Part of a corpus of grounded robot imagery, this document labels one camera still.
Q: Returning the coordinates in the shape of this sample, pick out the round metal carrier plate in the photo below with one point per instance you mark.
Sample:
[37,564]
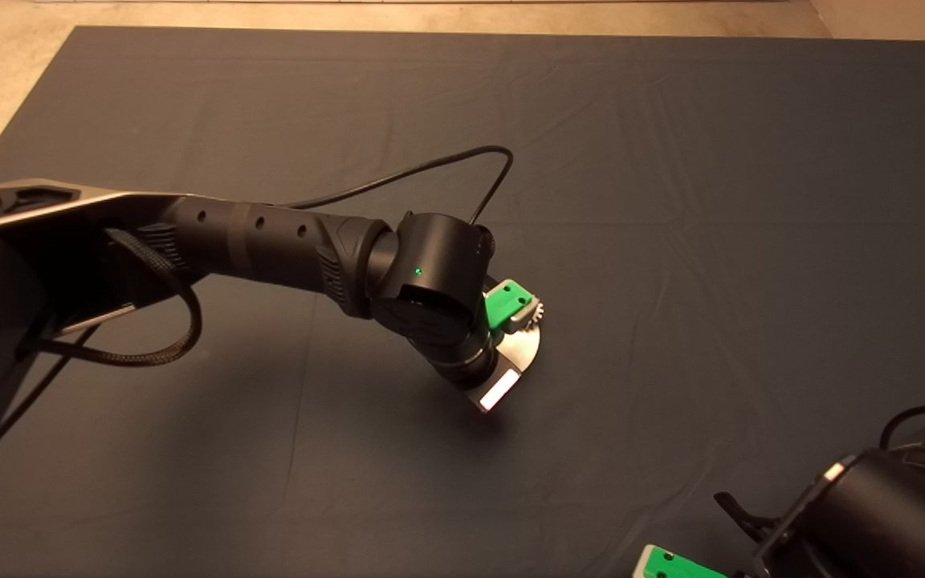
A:
[520,349]

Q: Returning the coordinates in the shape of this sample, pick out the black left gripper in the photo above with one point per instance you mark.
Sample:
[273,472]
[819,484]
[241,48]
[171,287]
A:
[499,385]

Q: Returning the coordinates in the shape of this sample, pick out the small steel planetary gear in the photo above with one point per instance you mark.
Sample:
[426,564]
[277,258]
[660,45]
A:
[537,309]

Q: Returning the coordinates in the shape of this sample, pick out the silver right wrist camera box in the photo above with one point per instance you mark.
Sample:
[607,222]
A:
[639,566]

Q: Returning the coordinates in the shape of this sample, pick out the dark grey table cloth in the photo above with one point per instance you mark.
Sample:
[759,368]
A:
[671,160]

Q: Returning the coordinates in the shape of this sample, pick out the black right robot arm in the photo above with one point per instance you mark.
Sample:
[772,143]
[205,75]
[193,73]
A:
[896,514]

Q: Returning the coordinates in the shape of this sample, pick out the green right camera mount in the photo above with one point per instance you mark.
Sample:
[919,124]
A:
[675,566]

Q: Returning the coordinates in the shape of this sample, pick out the green left camera mount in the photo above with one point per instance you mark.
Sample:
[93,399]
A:
[504,303]

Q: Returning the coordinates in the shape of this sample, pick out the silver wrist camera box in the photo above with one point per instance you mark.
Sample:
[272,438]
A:
[639,566]
[523,317]

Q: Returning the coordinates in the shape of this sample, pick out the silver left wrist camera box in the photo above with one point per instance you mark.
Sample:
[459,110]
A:
[523,317]

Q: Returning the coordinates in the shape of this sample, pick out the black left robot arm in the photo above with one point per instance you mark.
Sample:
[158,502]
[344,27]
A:
[270,241]

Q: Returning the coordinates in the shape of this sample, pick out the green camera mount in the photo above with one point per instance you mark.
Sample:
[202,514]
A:
[504,303]
[675,566]

